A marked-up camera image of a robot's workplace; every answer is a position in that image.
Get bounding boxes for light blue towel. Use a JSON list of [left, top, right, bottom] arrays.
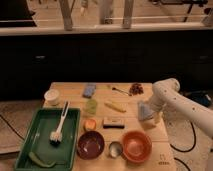
[[138, 101, 153, 121]]

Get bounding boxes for white round container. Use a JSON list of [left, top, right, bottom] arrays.
[[44, 89, 59, 106]]

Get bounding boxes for green plastic tray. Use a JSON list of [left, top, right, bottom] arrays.
[[14, 108, 80, 171]]

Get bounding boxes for black cable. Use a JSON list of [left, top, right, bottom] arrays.
[[170, 121, 198, 154]]

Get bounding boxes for white dish brush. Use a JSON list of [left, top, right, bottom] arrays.
[[50, 101, 69, 146]]

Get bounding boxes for small orange cup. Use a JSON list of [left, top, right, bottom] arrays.
[[84, 119, 96, 131]]

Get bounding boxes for small metal cup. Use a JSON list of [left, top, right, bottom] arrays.
[[109, 141, 123, 158]]

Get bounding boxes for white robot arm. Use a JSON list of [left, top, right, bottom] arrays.
[[144, 78, 213, 139]]

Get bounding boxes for metal spoon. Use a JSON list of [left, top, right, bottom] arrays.
[[111, 87, 132, 96]]

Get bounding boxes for blue sponge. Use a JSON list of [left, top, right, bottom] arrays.
[[83, 84, 96, 98]]

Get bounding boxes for green chili pepper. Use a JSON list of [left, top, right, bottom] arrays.
[[28, 152, 56, 168]]

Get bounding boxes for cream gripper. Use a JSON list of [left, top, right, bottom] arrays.
[[142, 113, 162, 128]]

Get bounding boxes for purple bowl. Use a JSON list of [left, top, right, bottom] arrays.
[[77, 131, 105, 160]]

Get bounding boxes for green translucent cup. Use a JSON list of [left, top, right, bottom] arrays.
[[84, 99, 97, 114]]

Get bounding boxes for black and tan block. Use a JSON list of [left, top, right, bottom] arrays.
[[103, 117, 125, 129]]

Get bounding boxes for red bowl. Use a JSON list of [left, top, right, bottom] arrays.
[[121, 130, 152, 164]]

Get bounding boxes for dark blue floor device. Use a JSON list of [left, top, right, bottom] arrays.
[[193, 93, 212, 107]]

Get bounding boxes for brown grape bunch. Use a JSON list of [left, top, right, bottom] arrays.
[[129, 83, 143, 95]]

